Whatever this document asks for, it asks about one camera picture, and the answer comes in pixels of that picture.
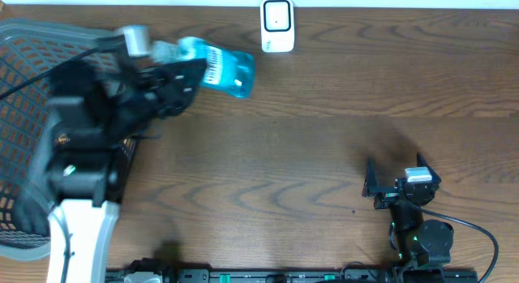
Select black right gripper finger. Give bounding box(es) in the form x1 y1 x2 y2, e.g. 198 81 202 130
363 158 378 190
416 152 441 184

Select blue mouthwash bottle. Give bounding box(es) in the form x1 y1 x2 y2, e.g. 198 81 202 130
150 36 255 98

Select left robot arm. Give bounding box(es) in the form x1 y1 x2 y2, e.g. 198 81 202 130
32 59 208 282

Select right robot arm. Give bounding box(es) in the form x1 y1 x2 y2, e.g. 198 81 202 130
362 154 453 268

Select white barcode scanner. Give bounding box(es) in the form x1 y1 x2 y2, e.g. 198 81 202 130
260 0 295 53

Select grey plastic basket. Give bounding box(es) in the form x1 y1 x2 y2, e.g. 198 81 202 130
1 19 127 261

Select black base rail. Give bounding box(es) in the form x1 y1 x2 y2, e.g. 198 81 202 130
104 259 478 283

